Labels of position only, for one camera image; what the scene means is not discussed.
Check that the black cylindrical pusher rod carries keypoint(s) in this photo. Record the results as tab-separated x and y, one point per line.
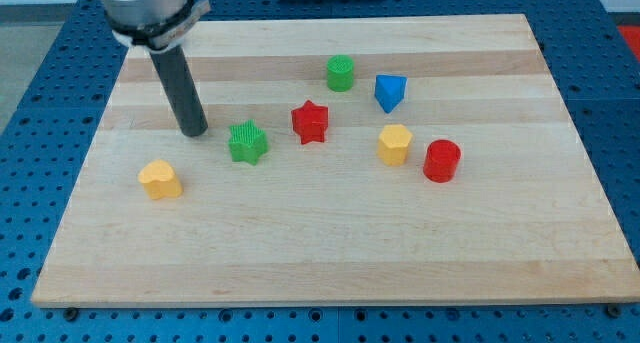
175	76

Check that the yellow hexagon block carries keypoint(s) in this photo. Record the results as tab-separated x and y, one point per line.
393	144

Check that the blue triangle block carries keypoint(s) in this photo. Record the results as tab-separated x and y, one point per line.
390	91

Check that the green star block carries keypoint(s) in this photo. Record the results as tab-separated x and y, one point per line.
247	142

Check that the yellow heart block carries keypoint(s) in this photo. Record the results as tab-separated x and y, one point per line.
159	180

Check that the red star block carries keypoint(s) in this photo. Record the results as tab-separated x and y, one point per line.
310	122

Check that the green cylinder block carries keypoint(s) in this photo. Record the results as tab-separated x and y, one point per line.
340	73

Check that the wooden board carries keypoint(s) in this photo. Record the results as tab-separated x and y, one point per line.
524	220

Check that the red cylinder block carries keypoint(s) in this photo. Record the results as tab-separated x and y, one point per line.
441	160

